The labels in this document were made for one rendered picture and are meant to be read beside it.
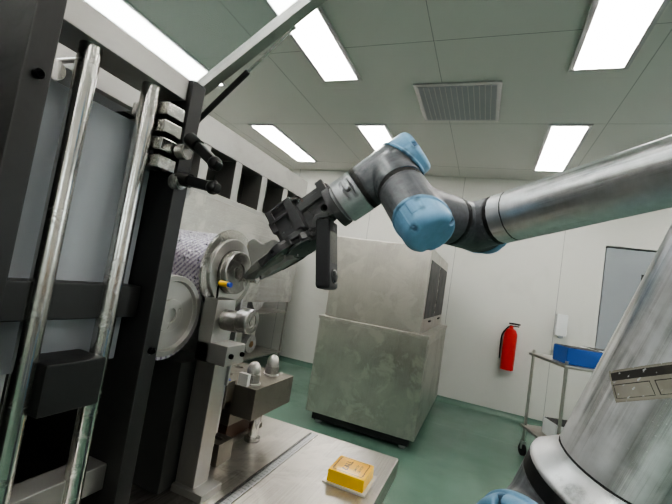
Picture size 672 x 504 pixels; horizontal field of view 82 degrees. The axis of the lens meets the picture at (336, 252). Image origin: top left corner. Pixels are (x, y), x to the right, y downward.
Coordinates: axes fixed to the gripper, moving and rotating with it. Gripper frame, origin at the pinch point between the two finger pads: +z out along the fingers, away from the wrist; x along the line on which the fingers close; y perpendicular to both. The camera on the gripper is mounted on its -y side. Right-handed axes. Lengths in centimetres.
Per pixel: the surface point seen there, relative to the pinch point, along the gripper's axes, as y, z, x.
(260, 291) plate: 19, 33, -63
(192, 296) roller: -0.2, 6.1, 9.7
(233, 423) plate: -19.2, 24.1, -10.7
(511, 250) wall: 13, -88, -448
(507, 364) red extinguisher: -94, -12, -431
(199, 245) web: 7.8, 2.9, 7.1
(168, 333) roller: -4.4, 9.8, 13.3
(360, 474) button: -38.2, 4.5, -12.1
